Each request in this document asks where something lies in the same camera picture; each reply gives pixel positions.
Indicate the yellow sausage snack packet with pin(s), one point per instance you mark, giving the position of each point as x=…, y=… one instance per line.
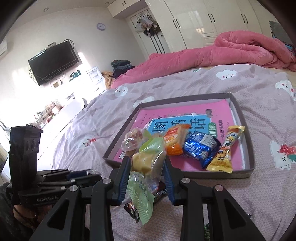
x=222, y=160

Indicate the round pink candy packet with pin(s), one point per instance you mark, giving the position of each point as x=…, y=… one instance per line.
x=132, y=141

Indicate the brown chocolate bar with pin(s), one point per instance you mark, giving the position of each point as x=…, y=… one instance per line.
x=141, y=202

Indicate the white desk with clutter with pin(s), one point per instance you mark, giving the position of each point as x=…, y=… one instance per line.
x=74, y=97

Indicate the bags hanging on door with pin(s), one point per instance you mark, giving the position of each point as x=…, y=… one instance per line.
x=147, y=25

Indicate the grey padded headboard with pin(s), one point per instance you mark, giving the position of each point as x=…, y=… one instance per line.
x=278, y=32

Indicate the green clear bun packet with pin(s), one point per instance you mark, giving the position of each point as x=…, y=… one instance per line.
x=148, y=162

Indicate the purple wall clock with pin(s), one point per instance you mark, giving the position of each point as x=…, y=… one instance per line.
x=101, y=26

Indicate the left hand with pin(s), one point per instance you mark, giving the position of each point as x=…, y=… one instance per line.
x=31, y=217

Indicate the grey shallow cardboard tray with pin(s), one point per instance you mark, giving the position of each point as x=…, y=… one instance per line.
x=114, y=154

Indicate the white glossy wardrobe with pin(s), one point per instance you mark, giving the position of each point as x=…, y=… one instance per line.
x=191, y=24

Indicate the pile of dark clothes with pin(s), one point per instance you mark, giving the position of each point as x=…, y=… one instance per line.
x=120, y=67

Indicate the blue biscuit packet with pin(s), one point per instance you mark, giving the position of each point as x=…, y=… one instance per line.
x=202, y=147

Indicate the black wall television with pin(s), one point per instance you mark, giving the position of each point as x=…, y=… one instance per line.
x=53, y=61

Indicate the pink quilted duvet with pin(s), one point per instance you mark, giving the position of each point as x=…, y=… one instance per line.
x=234, y=47

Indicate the black and green snack packet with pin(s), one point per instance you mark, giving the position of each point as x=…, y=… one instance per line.
x=207, y=232

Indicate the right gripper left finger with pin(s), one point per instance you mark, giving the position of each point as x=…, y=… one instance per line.
x=120, y=177

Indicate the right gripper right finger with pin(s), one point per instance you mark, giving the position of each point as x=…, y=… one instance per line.
x=172, y=177

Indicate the orange cracker packet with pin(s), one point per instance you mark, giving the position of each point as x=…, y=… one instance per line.
x=175, y=140

